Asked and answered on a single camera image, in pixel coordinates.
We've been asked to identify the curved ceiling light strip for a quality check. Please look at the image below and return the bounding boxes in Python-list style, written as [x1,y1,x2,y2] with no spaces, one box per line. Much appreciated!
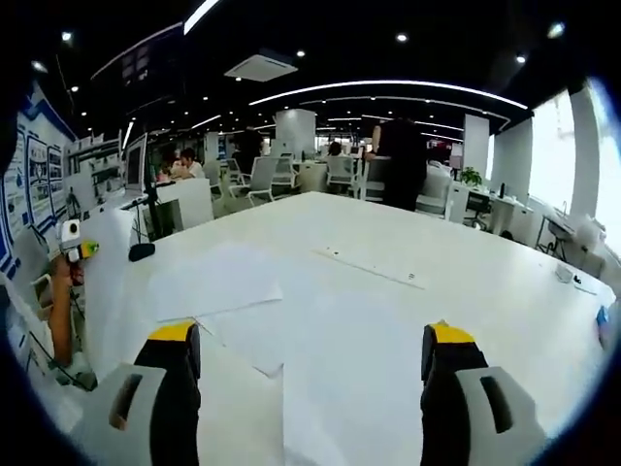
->
[182,0,220,36]
[247,80,530,110]

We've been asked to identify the white storage shelf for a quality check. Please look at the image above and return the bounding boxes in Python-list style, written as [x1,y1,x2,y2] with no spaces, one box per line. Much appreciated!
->
[64,133,123,208]

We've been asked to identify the white table socket strip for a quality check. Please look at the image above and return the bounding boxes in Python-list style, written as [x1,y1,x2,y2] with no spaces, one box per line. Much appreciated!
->
[310,247,427,291]

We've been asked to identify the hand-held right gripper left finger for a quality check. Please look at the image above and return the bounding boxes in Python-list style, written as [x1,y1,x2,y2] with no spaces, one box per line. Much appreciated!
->
[72,319,203,466]

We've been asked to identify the blue tissue pack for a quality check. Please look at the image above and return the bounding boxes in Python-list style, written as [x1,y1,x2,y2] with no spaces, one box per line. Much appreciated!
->
[595,304,614,337]

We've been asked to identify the group of white office chairs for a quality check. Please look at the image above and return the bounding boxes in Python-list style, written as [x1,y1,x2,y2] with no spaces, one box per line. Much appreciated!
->
[212,152,470,220]

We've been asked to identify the computer monitor on desk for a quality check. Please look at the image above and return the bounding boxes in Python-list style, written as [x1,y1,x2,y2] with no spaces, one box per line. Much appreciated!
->
[124,131,148,193]

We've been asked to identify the round ceiling spotlights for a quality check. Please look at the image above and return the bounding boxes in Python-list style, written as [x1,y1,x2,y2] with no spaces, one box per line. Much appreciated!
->
[31,21,567,96]

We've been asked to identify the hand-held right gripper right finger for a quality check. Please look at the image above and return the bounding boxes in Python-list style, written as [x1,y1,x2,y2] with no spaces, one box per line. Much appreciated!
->
[419,318,549,466]

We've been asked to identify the white table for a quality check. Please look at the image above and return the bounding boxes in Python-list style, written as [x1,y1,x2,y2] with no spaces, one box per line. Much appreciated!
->
[82,190,616,466]

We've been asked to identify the white desk partition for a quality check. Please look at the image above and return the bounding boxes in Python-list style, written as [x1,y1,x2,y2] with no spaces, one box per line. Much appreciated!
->
[154,177,215,235]

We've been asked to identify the ceiling air conditioner vent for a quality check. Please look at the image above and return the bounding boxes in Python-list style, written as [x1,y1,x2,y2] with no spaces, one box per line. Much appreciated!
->
[223,51,300,83]

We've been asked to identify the green potted plant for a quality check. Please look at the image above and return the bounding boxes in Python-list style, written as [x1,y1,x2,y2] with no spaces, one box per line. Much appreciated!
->
[459,165,485,189]

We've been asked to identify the person's left hand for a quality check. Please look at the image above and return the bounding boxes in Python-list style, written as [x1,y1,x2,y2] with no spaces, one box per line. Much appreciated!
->
[50,254,87,292]

